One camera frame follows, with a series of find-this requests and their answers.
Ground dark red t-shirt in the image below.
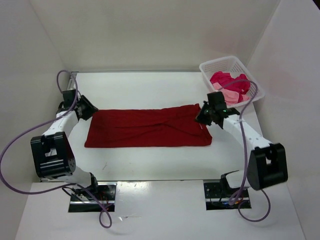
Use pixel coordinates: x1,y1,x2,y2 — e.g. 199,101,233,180
84,103,213,148

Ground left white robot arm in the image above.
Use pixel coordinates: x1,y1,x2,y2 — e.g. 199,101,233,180
30,89,98,193

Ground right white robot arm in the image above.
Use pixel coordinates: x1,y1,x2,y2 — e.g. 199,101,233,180
195,91,288,191

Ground light pink t-shirt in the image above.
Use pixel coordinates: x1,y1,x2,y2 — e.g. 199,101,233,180
213,82,250,106

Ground magenta t-shirt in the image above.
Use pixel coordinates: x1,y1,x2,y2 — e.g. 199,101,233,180
209,71,251,95

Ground white plastic basket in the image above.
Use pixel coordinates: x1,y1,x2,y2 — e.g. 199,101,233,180
199,56,265,108

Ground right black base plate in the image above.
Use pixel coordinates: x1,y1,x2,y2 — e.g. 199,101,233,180
203,179,252,211

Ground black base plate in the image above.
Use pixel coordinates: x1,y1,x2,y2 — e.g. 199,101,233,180
66,181,117,213
203,179,252,211

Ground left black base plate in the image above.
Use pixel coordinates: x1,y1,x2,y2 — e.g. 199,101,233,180
66,181,117,213

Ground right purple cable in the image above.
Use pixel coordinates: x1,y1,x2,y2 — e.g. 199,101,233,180
222,79,272,222

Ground purple cable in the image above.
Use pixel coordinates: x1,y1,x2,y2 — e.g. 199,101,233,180
0,69,118,229
222,79,272,222

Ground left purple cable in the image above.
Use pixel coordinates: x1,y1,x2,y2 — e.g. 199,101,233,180
0,69,118,229

